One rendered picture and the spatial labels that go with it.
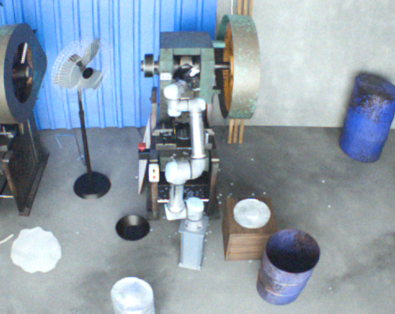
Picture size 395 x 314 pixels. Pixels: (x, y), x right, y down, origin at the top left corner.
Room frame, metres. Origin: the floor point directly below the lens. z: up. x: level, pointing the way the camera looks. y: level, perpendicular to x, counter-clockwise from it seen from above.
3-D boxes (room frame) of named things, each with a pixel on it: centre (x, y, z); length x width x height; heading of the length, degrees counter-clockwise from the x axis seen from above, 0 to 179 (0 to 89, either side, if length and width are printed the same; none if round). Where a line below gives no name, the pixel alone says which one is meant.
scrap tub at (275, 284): (1.72, -0.72, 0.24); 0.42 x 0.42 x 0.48
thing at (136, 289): (1.39, 0.39, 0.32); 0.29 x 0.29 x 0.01
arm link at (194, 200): (1.97, 0.00, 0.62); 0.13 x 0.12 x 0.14; 104
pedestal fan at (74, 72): (3.11, 1.07, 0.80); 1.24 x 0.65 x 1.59; 7
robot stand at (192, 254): (1.97, -0.01, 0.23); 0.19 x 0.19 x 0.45; 81
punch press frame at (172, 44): (2.88, 0.14, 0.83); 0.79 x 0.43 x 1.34; 7
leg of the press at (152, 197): (2.84, 0.41, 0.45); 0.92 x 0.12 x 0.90; 7
